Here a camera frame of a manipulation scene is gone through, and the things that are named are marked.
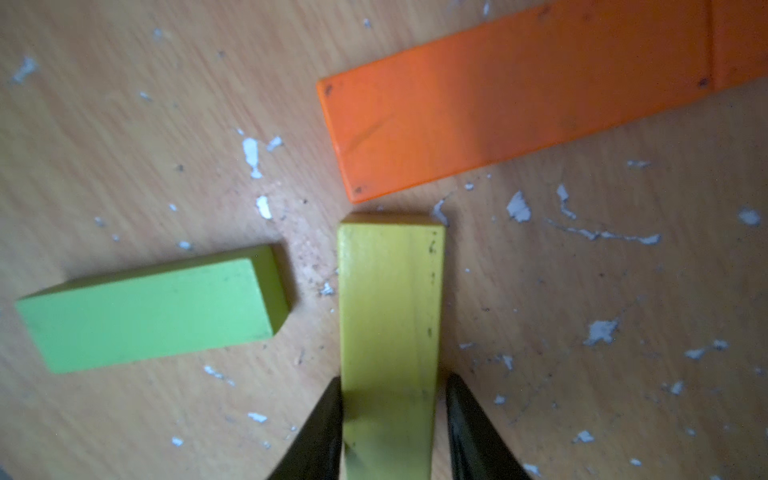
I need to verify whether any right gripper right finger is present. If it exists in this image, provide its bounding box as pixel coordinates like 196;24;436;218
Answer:
446;373;530;480

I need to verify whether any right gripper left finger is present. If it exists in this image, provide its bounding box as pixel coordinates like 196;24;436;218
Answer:
268;376;343;480

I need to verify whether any long light green block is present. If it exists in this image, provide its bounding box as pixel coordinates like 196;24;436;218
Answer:
16;245;290;374

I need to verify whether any yellow block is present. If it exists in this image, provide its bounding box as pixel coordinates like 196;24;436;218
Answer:
337;213;446;479

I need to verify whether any orange block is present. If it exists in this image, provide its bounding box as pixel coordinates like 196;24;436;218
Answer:
317;1;710;203
711;0;767;90

